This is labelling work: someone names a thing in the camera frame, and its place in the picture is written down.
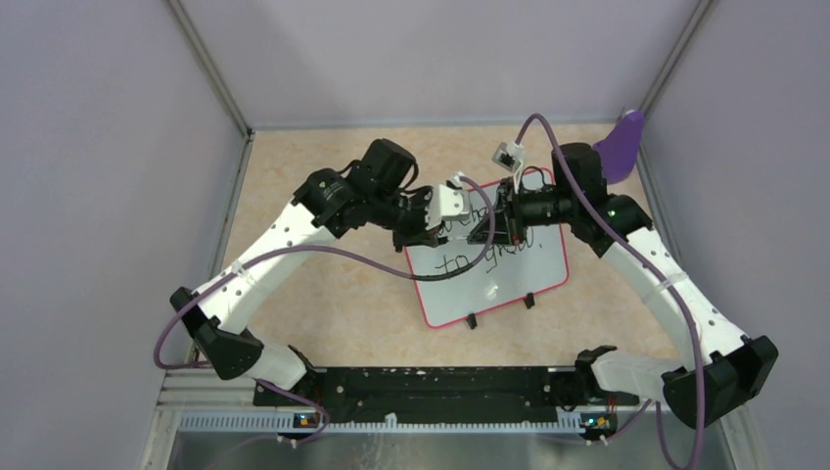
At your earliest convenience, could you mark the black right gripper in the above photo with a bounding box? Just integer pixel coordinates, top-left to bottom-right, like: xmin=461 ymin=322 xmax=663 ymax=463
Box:
xmin=468 ymin=176 xmax=576 ymax=247

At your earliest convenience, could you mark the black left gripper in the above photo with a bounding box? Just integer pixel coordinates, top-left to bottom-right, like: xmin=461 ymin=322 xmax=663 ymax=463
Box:
xmin=370 ymin=185 xmax=446 ymax=253

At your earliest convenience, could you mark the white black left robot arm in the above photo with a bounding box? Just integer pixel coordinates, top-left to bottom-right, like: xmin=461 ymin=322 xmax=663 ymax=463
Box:
xmin=169 ymin=138 xmax=467 ymax=405

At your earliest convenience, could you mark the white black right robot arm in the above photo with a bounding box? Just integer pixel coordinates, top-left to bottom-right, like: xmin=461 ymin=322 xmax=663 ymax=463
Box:
xmin=467 ymin=142 xmax=779 ymax=428

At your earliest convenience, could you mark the black whiteboard clip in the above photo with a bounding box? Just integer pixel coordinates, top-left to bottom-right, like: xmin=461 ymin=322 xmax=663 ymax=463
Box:
xmin=523 ymin=292 xmax=535 ymax=309
xmin=465 ymin=313 xmax=478 ymax=330

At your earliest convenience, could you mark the purple marker holder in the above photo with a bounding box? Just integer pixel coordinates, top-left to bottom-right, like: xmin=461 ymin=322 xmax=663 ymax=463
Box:
xmin=592 ymin=110 xmax=646 ymax=185

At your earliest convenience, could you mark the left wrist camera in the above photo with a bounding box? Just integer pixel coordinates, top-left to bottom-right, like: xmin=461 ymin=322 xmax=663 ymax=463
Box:
xmin=425 ymin=172 xmax=472 ymax=231

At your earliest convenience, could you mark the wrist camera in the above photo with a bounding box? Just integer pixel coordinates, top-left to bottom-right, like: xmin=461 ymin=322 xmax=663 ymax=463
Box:
xmin=425 ymin=172 xmax=472 ymax=231
xmin=491 ymin=142 xmax=526 ymax=174

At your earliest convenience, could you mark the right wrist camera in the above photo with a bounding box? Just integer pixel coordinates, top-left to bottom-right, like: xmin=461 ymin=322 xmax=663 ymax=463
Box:
xmin=491 ymin=142 xmax=526 ymax=174

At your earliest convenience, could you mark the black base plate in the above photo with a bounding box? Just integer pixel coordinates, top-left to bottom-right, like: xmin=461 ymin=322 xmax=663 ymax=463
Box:
xmin=292 ymin=366 xmax=639 ymax=424

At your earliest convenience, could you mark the white cable duct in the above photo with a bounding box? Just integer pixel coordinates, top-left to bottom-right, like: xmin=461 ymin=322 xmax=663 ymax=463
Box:
xmin=178 ymin=411 xmax=584 ymax=434

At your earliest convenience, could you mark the aluminium frame rail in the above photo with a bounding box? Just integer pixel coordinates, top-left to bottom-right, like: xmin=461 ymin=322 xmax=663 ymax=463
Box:
xmin=157 ymin=369 xmax=255 ymax=409

